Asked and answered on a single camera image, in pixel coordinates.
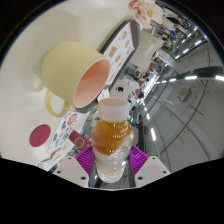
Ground beige chair with round hole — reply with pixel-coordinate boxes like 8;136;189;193
109;81;134;101

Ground flat round red coaster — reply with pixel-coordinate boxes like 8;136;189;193
29;124;52;148

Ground small red sachet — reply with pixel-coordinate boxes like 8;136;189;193
49;148;63;160

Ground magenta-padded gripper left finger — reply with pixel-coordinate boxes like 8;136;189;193
53;146;95;188

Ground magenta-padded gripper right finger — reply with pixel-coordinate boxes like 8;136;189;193
129;145;172;188

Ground ceiling air conditioning unit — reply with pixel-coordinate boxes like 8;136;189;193
176;85;193;102

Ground ceiling lights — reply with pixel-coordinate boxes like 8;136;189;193
133;26;224;143

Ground colourful sticker sheet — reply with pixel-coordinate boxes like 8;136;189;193
48;110;81;154

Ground printed paper tray liner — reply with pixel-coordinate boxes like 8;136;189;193
103;21;136;86

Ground clear plastic food bag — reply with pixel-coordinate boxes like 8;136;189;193
134;0;164;29

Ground yellow mug with pink inside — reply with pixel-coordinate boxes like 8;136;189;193
40;40;112;118

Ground clear bottle with white cap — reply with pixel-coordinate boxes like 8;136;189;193
90;97;134;184

